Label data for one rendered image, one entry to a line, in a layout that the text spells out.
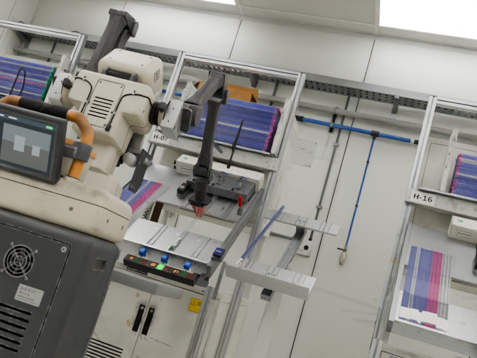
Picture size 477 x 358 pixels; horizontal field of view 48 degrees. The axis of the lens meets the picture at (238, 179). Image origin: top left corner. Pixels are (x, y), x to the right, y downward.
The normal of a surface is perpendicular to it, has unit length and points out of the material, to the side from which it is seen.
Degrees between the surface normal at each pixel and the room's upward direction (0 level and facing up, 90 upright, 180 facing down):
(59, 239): 90
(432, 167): 90
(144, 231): 43
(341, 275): 90
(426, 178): 90
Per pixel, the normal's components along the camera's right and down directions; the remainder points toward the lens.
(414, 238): 0.04, -0.85
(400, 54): -0.22, -0.26
